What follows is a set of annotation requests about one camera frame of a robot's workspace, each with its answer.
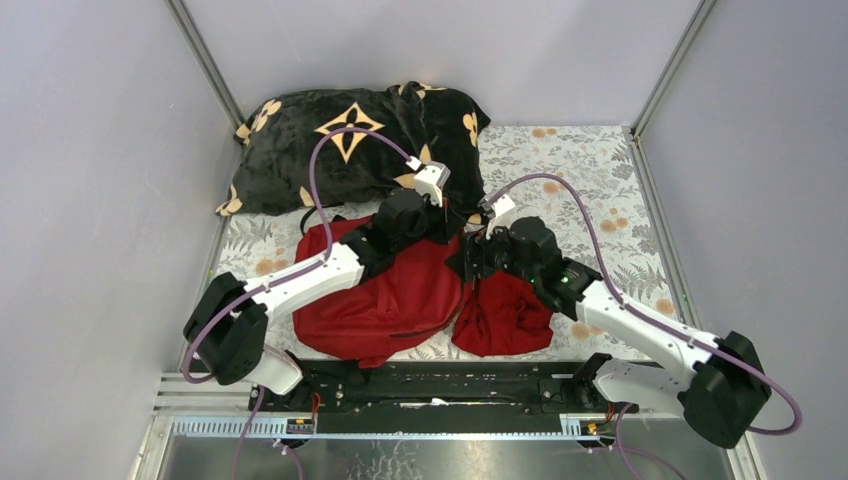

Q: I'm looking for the black floral plush blanket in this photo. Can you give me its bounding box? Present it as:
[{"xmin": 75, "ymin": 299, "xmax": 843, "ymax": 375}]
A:
[{"xmin": 215, "ymin": 81, "xmax": 490, "ymax": 223}]

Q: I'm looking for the red cloth garment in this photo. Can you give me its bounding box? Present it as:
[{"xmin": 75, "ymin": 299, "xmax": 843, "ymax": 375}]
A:
[{"xmin": 451, "ymin": 272, "xmax": 553, "ymax": 357}]

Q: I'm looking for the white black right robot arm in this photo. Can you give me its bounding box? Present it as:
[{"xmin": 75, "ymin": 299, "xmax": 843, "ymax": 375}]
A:
[{"xmin": 460, "ymin": 193, "xmax": 774, "ymax": 449}]

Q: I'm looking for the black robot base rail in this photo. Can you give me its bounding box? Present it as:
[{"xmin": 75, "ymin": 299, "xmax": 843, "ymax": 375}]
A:
[{"xmin": 248, "ymin": 360, "xmax": 623, "ymax": 435}]

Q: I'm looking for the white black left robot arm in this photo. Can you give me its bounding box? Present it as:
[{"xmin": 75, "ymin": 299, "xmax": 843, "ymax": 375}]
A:
[{"xmin": 181, "ymin": 162, "xmax": 454, "ymax": 411}]

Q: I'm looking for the red student backpack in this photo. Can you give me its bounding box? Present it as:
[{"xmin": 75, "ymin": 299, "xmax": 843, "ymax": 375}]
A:
[{"xmin": 293, "ymin": 237, "xmax": 469, "ymax": 369}]

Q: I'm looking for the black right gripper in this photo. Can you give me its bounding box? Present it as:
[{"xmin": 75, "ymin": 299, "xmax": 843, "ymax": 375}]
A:
[{"xmin": 444, "ymin": 214, "xmax": 539, "ymax": 285}]

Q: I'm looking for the floral patterned table mat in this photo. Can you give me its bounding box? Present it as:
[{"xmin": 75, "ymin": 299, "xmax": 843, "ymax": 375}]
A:
[{"xmin": 209, "ymin": 126, "xmax": 683, "ymax": 362}]

